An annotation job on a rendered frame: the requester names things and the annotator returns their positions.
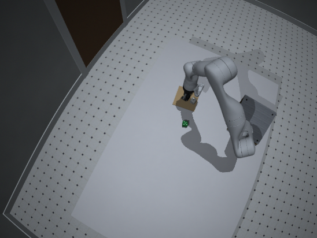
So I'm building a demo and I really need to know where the grey die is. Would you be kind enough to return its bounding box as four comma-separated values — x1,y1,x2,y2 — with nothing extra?
190,97,196,104

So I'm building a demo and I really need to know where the tan flat mat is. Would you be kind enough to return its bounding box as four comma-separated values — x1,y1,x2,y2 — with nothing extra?
173,86,198,111

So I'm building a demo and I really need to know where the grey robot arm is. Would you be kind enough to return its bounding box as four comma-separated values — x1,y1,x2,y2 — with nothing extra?
183,56,255,158

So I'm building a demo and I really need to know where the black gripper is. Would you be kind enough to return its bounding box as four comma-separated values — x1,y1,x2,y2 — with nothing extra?
181,86,194,101

